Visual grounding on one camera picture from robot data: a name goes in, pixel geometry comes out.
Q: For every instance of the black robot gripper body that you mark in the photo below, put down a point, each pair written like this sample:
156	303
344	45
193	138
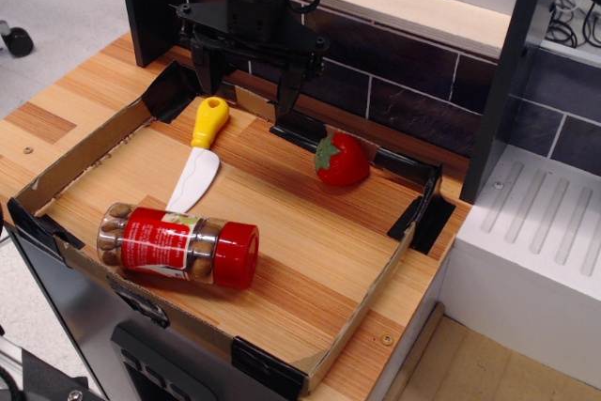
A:
263	30

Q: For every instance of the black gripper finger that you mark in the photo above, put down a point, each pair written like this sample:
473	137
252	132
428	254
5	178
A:
210	63
289	88

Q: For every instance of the red-capped spice bottle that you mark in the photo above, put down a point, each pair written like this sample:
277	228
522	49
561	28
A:
201	250

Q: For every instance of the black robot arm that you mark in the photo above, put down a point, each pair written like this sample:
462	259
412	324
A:
267	31

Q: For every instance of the cardboard fence with black tape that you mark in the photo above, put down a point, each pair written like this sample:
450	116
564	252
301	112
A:
273	285

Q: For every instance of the red toy strawberry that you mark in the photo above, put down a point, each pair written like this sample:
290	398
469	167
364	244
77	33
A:
340	161

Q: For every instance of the black caster wheel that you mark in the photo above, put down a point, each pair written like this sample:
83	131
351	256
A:
17	40

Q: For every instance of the white grooved drainer block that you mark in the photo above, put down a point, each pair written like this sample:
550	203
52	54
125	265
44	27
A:
525	267

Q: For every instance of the black panel with buttons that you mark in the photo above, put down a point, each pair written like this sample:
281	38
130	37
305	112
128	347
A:
153	376

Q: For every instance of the yellow-handled white toy knife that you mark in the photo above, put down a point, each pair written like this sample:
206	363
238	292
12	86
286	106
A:
203	164

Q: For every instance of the dark grey shelf frame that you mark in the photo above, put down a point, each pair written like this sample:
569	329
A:
441	71

